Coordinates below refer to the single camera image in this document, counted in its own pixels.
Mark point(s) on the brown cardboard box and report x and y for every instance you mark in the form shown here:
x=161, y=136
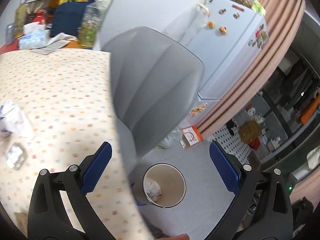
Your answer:
x=249, y=131

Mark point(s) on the trash pile in bin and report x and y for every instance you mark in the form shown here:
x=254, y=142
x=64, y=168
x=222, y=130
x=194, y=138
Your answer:
x=152, y=189

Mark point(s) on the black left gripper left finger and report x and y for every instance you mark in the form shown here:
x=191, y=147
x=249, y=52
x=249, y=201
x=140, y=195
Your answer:
x=47, y=217

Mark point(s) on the dotted tablecloth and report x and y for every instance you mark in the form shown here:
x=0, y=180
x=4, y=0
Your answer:
x=66, y=96

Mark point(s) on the clear plastic wrapper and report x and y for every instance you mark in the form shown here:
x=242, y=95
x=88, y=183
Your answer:
x=15, y=156

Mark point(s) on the orange white cardboard box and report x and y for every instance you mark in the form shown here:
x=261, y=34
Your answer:
x=190, y=137

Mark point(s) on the white refrigerator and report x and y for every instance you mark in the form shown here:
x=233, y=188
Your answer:
x=232, y=38

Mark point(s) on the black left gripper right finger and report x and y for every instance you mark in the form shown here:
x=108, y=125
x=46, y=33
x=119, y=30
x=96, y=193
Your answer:
x=261, y=208

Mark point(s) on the plastic bag on fridge hook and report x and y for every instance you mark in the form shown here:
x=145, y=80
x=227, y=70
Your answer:
x=197, y=20

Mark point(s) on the grey office chair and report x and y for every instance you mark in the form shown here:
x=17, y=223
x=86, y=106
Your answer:
x=154, y=84

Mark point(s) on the pink curtain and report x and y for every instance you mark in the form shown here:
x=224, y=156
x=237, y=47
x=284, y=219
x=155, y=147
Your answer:
x=283, y=18

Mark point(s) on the clear plastic trash bag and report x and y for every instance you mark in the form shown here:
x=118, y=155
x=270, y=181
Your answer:
x=171, y=139

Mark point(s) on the navy tote bag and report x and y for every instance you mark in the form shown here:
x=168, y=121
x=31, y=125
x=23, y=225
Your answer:
x=67, y=17

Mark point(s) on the clear plastic bottle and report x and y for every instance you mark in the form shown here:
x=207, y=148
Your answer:
x=92, y=19

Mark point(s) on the crumpled white wrapper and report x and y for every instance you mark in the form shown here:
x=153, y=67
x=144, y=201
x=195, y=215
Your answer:
x=11, y=118

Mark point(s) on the tissue pack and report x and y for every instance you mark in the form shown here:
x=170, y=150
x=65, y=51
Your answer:
x=35, y=36

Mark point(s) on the beige round trash bin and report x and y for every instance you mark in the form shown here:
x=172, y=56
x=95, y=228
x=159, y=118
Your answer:
x=171, y=182

